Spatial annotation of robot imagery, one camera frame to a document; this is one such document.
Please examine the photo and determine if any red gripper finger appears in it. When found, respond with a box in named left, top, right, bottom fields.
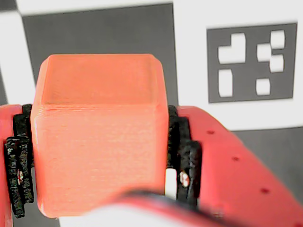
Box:
left=167, top=105, right=303, bottom=227
left=0, top=104, right=214, bottom=227

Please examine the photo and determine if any orange cube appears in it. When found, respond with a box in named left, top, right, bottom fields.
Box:
left=30, top=53, right=169, bottom=219

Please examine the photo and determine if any checkerboard marker mat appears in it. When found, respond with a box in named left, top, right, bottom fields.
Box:
left=0, top=0, right=303, bottom=227

